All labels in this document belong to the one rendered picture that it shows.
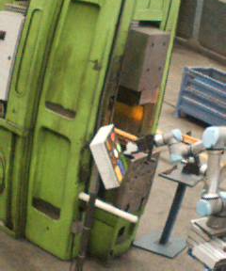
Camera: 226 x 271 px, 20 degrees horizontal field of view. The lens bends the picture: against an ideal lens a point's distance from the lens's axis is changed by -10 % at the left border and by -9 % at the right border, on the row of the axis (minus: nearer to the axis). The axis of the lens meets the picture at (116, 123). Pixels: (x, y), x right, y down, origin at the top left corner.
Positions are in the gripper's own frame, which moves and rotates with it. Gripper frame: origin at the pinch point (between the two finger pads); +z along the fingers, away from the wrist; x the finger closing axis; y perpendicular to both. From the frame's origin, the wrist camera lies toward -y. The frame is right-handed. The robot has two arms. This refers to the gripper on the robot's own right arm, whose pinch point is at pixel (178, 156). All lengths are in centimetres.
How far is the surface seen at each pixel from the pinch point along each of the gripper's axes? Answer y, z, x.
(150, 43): -69, 31, -14
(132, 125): 1, 52, 23
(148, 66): -53, 31, -11
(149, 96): -31.2, 30.7, -1.5
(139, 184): 31.4, 24.6, 2.7
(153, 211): 100, 57, 105
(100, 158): -10, 13, -73
